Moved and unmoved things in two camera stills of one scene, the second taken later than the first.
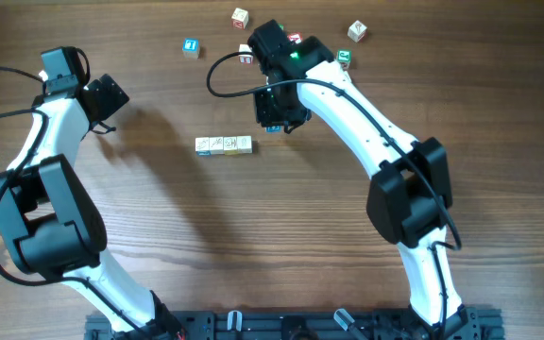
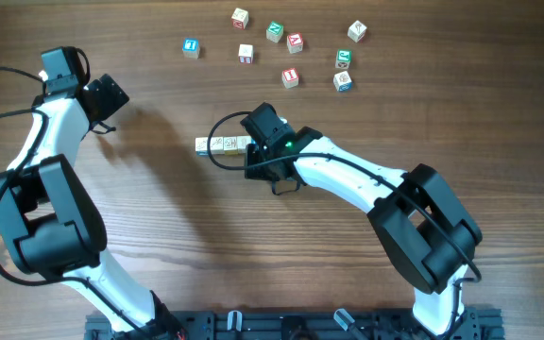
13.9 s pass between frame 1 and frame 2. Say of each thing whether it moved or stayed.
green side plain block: stayed
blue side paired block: stayed
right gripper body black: moved
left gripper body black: stayed
